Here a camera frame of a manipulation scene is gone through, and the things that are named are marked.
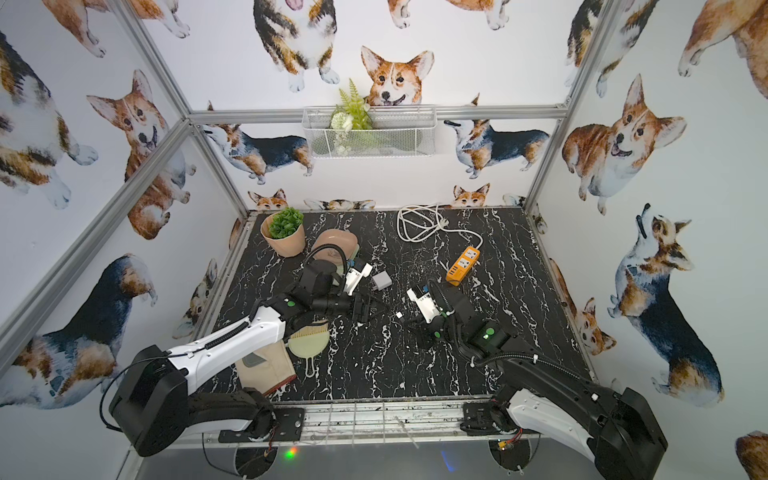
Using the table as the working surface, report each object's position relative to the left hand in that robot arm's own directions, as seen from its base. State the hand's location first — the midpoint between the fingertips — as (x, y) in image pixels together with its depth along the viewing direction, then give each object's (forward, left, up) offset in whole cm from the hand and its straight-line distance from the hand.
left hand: (385, 303), depth 76 cm
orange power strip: (+20, -25, -14) cm, 35 cm away
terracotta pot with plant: (+30, +34, -7) cm, 46 cm away
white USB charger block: (+16, +2, -15) cm, 22 cm away
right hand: (-4, -5, -3) cm, 7 cm away
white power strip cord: (+42, -11, -15) cm, 46 cm away
